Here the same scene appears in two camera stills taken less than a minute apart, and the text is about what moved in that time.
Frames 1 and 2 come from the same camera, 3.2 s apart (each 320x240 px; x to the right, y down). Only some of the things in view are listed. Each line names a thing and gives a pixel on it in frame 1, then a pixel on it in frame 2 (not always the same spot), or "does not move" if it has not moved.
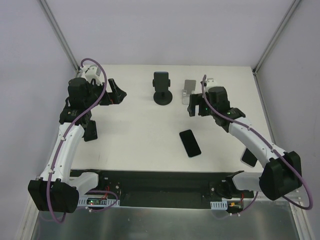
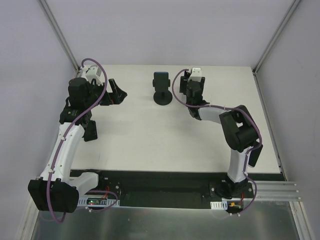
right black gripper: x=198 y=106 → x=183 y=83
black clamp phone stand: x=162 y=96 does not move
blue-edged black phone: x=161 y=81 does not move
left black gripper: x=109 y=94 does not move
